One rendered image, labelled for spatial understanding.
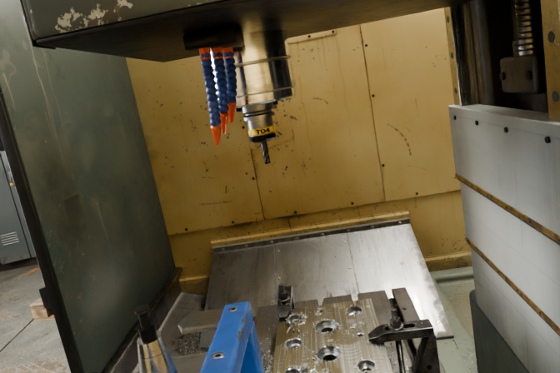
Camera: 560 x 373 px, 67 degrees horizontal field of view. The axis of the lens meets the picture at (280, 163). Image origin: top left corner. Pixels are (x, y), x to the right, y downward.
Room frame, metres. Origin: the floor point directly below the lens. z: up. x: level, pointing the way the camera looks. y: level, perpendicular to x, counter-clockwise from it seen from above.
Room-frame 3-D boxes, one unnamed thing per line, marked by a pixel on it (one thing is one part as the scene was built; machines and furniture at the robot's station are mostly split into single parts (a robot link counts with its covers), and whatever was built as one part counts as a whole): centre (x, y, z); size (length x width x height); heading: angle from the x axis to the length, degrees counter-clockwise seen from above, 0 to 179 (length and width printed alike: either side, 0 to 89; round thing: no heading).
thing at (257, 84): (0.82, 0.02, 1.57); 0.16 x 0.16 x 0.12
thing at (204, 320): (0.59, 0.16, 1.21); 0.07 x 0.05 x 0.01; 84
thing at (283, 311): (1.00, 0.05, 0.97); 0.13 x 0.03 x 0.15; 174
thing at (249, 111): (0.82, 0.02, 1.49); 0.06 x 0.06 x 0.03
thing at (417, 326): (0.79, -0.18, 0.97); 0.13 x 0.03 x 0.15; 84
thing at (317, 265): (1.48, -0.04, 0.75); 0.89 x 0.67 x 0.26; 84
